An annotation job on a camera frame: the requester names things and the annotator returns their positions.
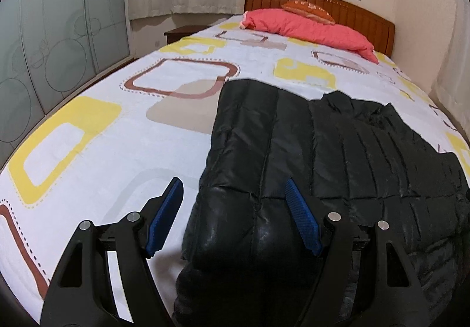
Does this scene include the black puffer jacket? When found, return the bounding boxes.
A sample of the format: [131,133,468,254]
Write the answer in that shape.
[173,79,469,326]

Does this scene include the patterned white bed sheet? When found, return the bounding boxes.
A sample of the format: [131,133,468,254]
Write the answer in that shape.
[1,15,469,326]

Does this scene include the cream side curtain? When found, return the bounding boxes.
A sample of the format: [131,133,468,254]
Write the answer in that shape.
[431,0,469,134]

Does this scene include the wooden nightstand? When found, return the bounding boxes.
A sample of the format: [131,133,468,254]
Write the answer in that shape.
[164,25,209,44]

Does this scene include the pink folded quilt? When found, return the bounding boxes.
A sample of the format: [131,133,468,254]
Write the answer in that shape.
[240,8,378,64]

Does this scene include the frosted glass wardrobe doors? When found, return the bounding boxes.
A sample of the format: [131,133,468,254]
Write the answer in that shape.
[1,0,131,162]

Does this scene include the orange small pillow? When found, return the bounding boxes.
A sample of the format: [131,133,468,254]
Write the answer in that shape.
[281,0,335,25]

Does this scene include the wooden headboard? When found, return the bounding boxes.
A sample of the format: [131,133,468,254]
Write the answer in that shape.
[245,0,395,57]

